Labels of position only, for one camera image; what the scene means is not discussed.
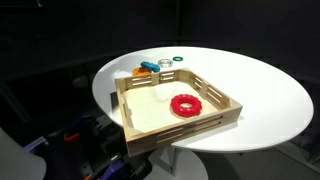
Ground light wooden slatted tray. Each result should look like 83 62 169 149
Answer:
115 69 242 156

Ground red ribbed ring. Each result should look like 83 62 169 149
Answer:
169 93 203 118

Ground blue plastic toy piece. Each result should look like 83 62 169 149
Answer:
140 61 160 72

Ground grey chair back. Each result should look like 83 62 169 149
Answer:
0 128 47 180

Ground clear plastic ring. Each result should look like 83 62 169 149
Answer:
157 58 174 68

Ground orange plastic ring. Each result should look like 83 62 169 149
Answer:
132 66 152 77

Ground white round table pedestal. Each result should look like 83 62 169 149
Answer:
144 147 209 180

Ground purple handled clamp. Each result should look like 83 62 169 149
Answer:
99 160 128 180

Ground orange handled clamp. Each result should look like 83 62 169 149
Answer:
64 133 80 143

